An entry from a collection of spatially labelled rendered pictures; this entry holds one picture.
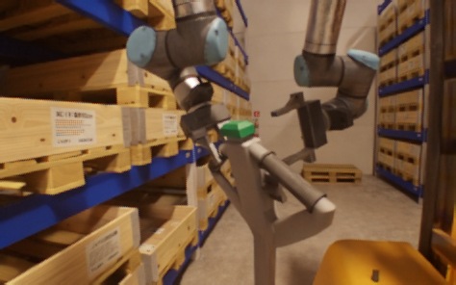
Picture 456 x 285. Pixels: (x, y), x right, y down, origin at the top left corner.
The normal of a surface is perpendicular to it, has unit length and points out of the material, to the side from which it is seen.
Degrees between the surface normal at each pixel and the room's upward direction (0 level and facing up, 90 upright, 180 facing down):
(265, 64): 90
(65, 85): 90
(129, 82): 90
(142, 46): 81
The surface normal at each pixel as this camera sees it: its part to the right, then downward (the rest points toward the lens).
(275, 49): -0.24, 0.10
